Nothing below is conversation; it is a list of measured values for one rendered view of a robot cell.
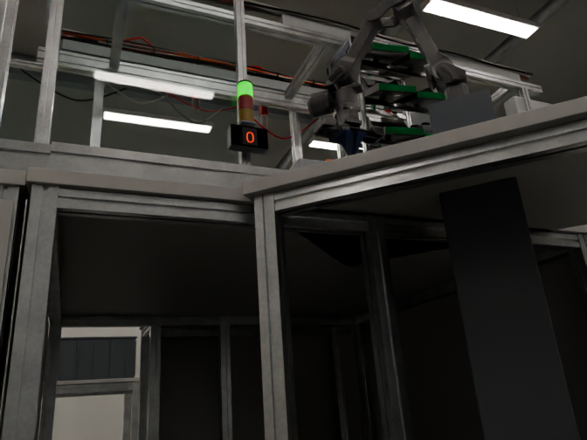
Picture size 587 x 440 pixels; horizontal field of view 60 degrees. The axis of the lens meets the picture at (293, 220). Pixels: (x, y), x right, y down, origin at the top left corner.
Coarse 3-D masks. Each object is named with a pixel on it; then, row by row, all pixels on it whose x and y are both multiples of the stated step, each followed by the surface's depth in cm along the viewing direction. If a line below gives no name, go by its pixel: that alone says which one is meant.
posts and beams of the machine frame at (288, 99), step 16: (48, 32) 189; (272, 32) 236; (288, 32) 237; (304, 32) 241; (320, 32) 245; (320, 48) 249; (336, 48) 249; (304, 64) 264; (304, 80) 272; (368, 80) 276; (480, 80) 284; (496, 80) 286; (512, 80) 292; (256, 96) 280; (272, 96) 284; (288, 96) 285; (304, 96) 293; (496, 96) 302; (528, 96) 292; (304, 112) 293
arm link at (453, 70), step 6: (438, 66) 125; (444, 66) 123; (450, 66) 123; (456, 66) 123; (438, 72) 124; (444, 72) 123; (450, 72) 122; (456, 72) 122; (462, 72) 122; (444, 78) 123; (450, 78) 122; (456, 78) 121; (462, 78) 121
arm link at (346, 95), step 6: (354, 84) 135; (360, 84) 135; (342, 90) 135; (348, 90) 134; (354, 90) 135; (360, 90) 136; (330, 96) 137; (336, 96) 136; (342, 96) 134; (348, 96) 134; (354, 96) 135; (330, 102) 136; (336, 102) 135; (342, 102) 133; (354, 102) 134
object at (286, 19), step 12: (288, 24) 239; (300, 24) 242; (312, 24) 245; (324, 24) 248; (336, 36) 249; (456, 60) 278; (468, 60) 283; (492, 72) 287; (504, 72) 292; (516, 72) 296; (252, 84) 281; (264, 84) 284; (276, 84) 287; (288, 84) 291
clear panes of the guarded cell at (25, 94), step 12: (12, 72) 230; (24, 72) 232; (36, 72) 234; (12, 84) 228; (24, 84) 230; (36, 84) 233; (12, 96) 226; (24, 96) 228; (36, 96) 231; (12, 108) 224; (24, 108) 227; (36, 108) 229; (12, 120) 223; (24, 120) 225; (0, 132) 219; (12, 132) 221; (24, 132) 223
